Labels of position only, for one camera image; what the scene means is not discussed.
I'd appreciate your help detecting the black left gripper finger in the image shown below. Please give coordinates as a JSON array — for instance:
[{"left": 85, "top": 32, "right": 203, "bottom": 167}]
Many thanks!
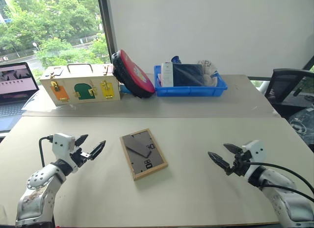
[
  {"left": 88, "top": 140, "right": 107, "bottom": 161},
  {"left": 74, "top": 134, "right": 89, "bottom": 148}
]

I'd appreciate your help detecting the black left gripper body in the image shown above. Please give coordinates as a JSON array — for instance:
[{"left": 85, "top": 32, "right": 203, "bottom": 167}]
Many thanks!
[{"left": 69, "top": 146, "right": 90, "bottom": 168}]

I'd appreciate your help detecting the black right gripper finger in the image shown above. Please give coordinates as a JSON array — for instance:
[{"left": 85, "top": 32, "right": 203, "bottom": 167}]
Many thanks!
[
  {"left": 207, "top": 151, "right": 232, "bottom": 173},
  {"left": 223, "top": 143, "right": 243, "bottom": 154}
]

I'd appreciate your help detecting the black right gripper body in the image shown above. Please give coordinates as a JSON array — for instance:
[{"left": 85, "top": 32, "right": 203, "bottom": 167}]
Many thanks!
[{"left": 225, "top": 150, "right": 253, "bottom": 177}]

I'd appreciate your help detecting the laptop computer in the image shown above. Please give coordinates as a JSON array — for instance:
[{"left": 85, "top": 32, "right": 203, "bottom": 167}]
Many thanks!
[{"left": 0, "top": 62, "right": 40, "bottom": 133}]

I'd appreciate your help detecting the wooden framed square clock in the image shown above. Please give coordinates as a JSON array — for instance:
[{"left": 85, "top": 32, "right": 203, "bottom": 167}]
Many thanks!
[{"left": 119, "top": 127, "right": 169, "bottom": 182}]

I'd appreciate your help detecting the wooden latch box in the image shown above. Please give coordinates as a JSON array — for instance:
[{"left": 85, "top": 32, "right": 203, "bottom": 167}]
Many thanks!
[{"left": 39, "top": 63, "right": 122, "bottom": 107}]

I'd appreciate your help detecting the blue plastic bin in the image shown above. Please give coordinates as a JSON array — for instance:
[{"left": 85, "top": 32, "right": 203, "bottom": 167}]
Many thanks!
[{"left": 154, "top": 64, "right": 228, "bottom": 98}]

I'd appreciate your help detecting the white patterned cloth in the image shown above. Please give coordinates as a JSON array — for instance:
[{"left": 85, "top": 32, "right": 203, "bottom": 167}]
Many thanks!
[{"left": 196, "top": 58, "right": 219, "bottom": 87}]

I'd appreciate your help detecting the red and black round disc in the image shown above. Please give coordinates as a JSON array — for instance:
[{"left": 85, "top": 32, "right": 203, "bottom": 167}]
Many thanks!
[{"left": 110, "top": 49, "right": 156, "bottom": 100}]

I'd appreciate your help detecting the black office chair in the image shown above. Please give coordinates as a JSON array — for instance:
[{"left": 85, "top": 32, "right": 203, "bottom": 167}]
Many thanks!
[{"left": 264, "top": 68, "right": 314, "bottom": 121}]

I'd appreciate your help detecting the dark blue notebook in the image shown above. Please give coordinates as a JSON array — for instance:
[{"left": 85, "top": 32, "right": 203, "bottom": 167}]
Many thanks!
[{"left": 172, "top": 63, "right": 206, "bottom": 87}]

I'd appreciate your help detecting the white slim carton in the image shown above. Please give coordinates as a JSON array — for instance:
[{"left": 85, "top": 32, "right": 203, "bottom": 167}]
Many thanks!
[{"left": 160, "top": 62, "right": 175, "bottom": 88}]

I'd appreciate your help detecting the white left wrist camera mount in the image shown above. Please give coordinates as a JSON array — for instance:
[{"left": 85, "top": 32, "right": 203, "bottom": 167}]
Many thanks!
[{"left": 52, "top": 132, "right": 76, "bottom": 169}]

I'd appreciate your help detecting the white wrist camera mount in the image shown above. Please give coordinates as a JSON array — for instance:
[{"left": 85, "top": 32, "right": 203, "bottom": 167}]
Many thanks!
[
  {"left": 52, "top": 132, "right": 76, "bottom": 169},
  {"left": 241, "top": 139, "right": 267, "bottom": 178}
]

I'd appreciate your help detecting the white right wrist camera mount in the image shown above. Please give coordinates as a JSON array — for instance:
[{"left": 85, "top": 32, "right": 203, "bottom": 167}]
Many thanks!
[{"left": 241, "top": 139, "right": 267, "bottom": 178}]

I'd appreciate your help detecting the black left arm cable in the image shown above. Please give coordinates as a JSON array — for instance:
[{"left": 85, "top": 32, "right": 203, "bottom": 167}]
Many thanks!
[{"left": 38, "top": 135, "right": 53, "bottom": 168}]

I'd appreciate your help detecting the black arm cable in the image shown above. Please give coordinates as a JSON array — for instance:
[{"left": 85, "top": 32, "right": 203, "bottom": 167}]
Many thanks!
[
  {"left": 246, "top": 161, "right": 314, "bottom": 203},
  {"left": 38, "top": 135, "right": 53, "bottom": 168}
]

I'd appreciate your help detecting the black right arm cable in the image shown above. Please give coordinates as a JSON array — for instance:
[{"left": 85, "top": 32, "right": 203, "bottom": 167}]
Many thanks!
[{"left": 246, "top": 161, "right": 314, "bottom": 203}]

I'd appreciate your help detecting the dark window frame post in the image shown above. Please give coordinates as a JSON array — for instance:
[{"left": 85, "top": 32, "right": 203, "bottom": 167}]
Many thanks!
[{"left": 96, "top": 0, "right": 119, "bottom": 67}]

